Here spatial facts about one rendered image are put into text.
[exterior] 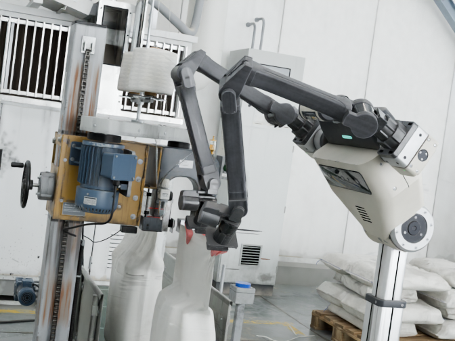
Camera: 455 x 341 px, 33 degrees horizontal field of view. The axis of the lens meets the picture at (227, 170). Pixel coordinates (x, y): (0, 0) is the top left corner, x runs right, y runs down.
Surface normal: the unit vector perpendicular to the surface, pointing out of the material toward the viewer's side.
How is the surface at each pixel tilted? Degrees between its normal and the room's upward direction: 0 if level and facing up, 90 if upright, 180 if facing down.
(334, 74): 90
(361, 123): 118
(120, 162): 90
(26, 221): 90
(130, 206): 90
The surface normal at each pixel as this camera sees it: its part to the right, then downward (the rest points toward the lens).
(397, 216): 0.55, 0.54
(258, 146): 0.33, 0.10
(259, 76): 0.15, 0.52
